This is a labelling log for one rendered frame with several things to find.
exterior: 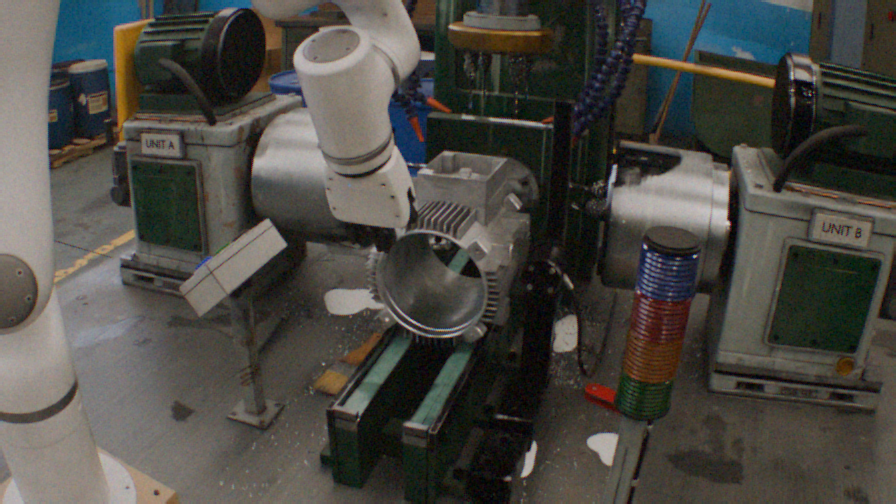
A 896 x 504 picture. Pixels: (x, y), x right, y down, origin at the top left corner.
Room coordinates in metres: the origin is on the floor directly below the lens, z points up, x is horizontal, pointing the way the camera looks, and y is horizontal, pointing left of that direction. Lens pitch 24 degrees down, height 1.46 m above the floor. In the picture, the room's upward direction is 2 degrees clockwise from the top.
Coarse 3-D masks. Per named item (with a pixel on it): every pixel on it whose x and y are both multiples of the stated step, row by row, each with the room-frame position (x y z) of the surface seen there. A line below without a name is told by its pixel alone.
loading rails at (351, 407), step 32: (448, 256) 1.20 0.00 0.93; (512, 320) 1.10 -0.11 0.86; (384, 352) 0.89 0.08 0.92; (416, 352) 0.94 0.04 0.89; (448, 352) 1.02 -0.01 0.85; (480, 352) 0.89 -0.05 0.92; (512, 352) 1.05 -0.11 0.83; (352, 384) 0.79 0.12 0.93; (384, 384) 0.81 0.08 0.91; (416, 384) 0.94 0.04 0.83; (448, 384) 0.81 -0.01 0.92; (480, 384) 0.90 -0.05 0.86; (352, 416) 0.72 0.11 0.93; (384, 416) 0.81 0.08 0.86; (416, 416) 0.74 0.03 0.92; (448, 416) 0.74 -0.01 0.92; (480, 416) 0.88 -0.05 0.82; (352, 448) 0.72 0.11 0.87; (384, 448) 0.79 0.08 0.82; (416, 448) 0.70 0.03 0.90; (448, 448) 0.75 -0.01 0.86; (352, 480) 0.72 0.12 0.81; (416, 480) 0.70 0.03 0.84; (448, 480) 0.73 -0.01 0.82
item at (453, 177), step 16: (432, 160) 1.06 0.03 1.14; (448, 160) 1.09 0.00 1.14; (464, 160) 1.10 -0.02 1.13; (480, 160) 1.09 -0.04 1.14; (496, 160) 1.07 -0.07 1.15; (432, 176) 0.99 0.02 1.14; (448, 176) 0.98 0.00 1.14; (464, 176) 1.01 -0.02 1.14; (480, 176) 0.99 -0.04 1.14; (496, 176) 1.02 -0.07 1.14; (432, 192) 0.99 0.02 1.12; (448, 192) 0.98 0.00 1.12; (464, 192) 0.97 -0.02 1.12; (480, 192) 0.97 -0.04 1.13; (496, 192) 1.02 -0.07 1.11; (416, 208) 1.00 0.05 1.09; (464, 208) 0.97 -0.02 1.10; (480, 208) 0.97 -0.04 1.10; (496, 208) 1.02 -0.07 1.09
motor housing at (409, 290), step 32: (416, 224) 0.93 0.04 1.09; (448, 224) 0.91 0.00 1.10; (480, 224) 0.97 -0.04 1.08; (384, 256) 0.93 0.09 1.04; (416, 256) 1.06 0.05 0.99; (384, 288) 0.94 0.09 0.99; (416, 288) 1.00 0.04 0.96; (448, 288) 1.04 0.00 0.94; (480, 288) 1.04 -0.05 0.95; (512, 288) 1.00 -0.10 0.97; (416, 320) 0.93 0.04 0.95; (448, 320) 0.94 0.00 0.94
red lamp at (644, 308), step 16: (640, 304) 0.60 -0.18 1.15; (656, 304) 0.58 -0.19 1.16; (672, 304) 0.58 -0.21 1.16; (688, 304) 0.59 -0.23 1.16; (640, 320) 0.59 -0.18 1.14; (656, 320) 0.58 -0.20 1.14; (672, 320) 0.58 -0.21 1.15; (640, 336) 0.59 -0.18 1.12; (656, 336) 0.58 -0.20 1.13; (672, 336) 0.58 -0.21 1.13
